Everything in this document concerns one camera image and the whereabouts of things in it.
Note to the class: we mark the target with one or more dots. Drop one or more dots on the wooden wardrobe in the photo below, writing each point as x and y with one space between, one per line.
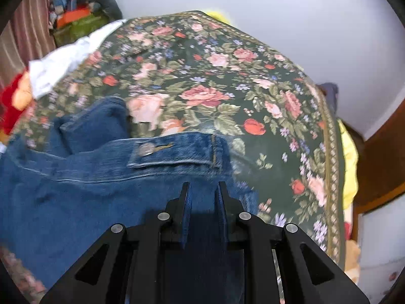
383 152

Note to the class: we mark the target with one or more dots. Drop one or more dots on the striped brown curtain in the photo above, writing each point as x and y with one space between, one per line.
28 15

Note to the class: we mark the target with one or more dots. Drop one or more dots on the tan plush toy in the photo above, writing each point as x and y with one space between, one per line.
352 259

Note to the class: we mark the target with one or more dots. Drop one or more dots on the yellow cloth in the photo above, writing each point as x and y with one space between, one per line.
349 164

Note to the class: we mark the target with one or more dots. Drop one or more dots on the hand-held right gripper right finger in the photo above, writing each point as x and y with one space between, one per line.
221 202

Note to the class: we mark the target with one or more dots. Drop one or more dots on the blue denim jacket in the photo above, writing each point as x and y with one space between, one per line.
79 196

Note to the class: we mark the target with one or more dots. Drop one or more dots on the green patterned box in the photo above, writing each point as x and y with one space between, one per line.
79 27

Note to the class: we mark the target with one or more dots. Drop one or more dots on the green floral blanket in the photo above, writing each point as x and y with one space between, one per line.
221 69

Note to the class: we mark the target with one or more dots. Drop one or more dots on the yellow plush item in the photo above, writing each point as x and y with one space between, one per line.
218 15

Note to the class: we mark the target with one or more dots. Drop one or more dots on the light blue cloth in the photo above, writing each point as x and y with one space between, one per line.
63 60

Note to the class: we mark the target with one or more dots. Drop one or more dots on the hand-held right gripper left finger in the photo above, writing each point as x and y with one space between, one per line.
186 202

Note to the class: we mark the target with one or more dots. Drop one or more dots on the red plush toy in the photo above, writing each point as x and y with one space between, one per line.
9 101

